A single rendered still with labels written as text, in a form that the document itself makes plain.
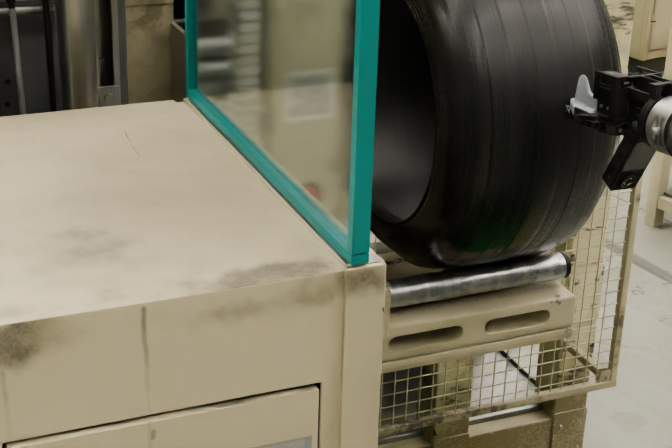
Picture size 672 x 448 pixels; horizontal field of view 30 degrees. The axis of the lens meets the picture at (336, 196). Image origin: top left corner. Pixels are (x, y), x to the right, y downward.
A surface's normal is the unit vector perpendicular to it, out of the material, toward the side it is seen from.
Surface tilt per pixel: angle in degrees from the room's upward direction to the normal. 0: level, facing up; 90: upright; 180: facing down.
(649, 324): 0
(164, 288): 0
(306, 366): 90
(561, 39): 57
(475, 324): 90
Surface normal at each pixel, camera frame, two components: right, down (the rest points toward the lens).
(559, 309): 0.39, 0.36
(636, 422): 0.03, -0.92
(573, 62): 0.36, -0.06
